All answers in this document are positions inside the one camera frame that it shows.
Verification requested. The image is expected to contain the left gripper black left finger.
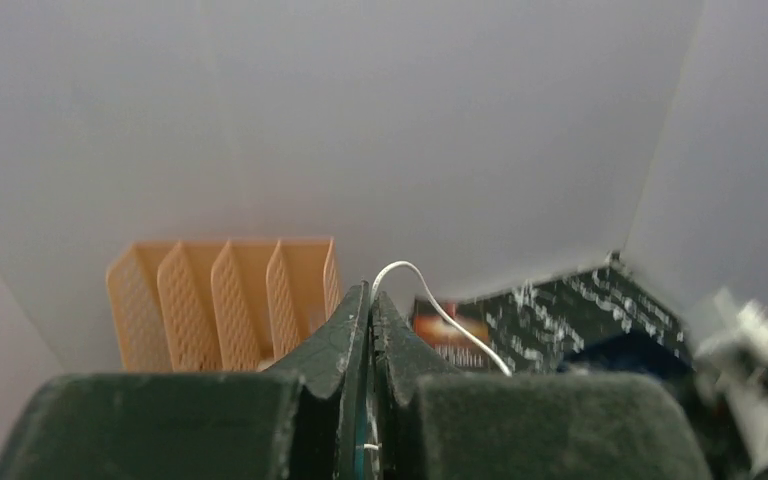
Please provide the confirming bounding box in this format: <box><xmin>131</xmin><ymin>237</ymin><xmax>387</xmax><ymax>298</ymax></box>
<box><xmin>0</xmin><ymin>283</ymin><xmax>369</xmax><ymax>479</ymax></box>

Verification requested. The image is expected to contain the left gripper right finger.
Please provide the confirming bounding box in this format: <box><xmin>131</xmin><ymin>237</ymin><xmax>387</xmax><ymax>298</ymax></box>
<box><xmin>370</xmin><ymin>294</ymin><xmax>711</xmax><ymax>479</ymax></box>

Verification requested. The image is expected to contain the thin cables pile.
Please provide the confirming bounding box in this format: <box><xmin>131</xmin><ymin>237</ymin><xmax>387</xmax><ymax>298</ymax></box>
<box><xmin>360</xmin><ymin>260</ymin><xmax>514</xmax><ymax>478</ymax></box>

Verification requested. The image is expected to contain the dark book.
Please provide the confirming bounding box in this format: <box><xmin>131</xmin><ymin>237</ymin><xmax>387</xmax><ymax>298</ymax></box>
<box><xmin>410</xmin><ymin>298</ymin><xmax>497</xmax><ymax>372</ymax></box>

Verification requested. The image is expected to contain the pink plastic file organizer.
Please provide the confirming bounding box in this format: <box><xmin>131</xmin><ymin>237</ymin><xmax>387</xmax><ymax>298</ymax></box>
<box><xmin>106</xmin><ymin>237</ymin><xmax>342</xmax><ymax>372</ymax></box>

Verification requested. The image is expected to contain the navy blue square tray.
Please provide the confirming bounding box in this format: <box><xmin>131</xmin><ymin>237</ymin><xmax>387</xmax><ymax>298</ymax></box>
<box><xmin>557</xmin><ymin>330</ymin><xmax>692</xmax><ymax>379</ymax></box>

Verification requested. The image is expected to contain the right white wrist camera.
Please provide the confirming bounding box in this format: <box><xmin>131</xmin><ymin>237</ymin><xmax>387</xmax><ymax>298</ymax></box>
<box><xmin>691</xmin><ymin>287</ymin><xmax>768</xmax><ymax>479</ymax></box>

